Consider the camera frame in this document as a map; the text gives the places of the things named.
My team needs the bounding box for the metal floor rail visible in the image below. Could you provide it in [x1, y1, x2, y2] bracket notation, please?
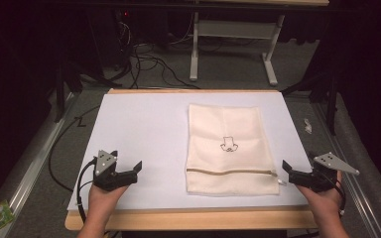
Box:
[312, 101, 381, 238]
[0, 91, 81, 238]

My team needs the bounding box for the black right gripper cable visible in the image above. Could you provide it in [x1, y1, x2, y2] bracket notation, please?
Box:
[332, 178, 347, 216]

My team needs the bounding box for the white table sheet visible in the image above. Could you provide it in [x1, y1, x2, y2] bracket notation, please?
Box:
[66, 91, 314, 212]

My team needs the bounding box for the black floor cable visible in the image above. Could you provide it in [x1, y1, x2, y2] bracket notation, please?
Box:
[48, 104, 101, 193]

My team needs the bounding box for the wooden table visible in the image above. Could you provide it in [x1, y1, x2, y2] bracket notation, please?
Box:
[63, 87, 318, 232]

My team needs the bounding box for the bundle of black floor cables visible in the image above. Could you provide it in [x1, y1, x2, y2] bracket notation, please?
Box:
[111, 9, 202, 90]

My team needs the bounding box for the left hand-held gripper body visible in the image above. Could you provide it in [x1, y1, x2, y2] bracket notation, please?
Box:
[92, 149, 139, 192]

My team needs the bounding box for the white metal desk frame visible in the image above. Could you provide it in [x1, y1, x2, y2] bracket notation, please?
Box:
[189, 0, 330, 87]

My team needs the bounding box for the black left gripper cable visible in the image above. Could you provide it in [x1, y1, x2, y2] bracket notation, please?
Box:
[75, 157, 98, 224]

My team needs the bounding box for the cream mesh laundry bag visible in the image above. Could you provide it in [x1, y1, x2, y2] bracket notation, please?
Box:
[185, 103, 288, 196]

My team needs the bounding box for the person's left hand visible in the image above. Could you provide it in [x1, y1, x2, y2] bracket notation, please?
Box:
[86, 183, 129, 223]

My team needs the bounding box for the black tripod stand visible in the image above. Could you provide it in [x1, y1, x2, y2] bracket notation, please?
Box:
[280, 67, 341, 137]
[53, 58, 120, 124]

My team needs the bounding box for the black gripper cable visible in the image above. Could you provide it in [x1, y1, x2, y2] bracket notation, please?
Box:
[332, 178, 347, 216]
[75, 157, 98, 224]

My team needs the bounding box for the person's right hand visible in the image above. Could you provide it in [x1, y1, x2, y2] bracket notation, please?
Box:
[295, 171, 345, 221]

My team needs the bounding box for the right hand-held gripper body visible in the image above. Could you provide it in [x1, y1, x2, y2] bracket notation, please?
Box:
[289, 151, 361, 193]

